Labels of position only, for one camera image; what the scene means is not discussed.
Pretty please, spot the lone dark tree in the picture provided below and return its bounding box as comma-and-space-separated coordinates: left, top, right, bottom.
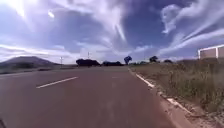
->
123, 55, 133, 66

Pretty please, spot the row of dark trees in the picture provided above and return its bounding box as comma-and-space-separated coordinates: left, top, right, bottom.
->
75, 58, 125, 67

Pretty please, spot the round dark tree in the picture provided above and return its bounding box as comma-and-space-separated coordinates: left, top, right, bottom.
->
148, 55, 160, 64

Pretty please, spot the reddish-brown asphalt road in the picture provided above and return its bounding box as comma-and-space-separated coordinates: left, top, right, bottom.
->
0, 66, 196, 128

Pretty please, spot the low dark tree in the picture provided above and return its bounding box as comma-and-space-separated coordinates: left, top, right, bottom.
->
162, 58, 174, 65

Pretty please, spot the distant dark hill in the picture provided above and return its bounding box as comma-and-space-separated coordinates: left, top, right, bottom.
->
0, 55, 64, 71

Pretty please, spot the dry grass verge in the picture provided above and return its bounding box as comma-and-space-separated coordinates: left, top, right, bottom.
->
129, 57, 224, 128

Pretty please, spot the flat grass verge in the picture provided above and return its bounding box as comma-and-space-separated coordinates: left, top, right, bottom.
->
0, 64, 78, 76

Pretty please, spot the white building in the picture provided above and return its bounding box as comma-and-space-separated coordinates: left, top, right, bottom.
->
197, 44, 224, 61

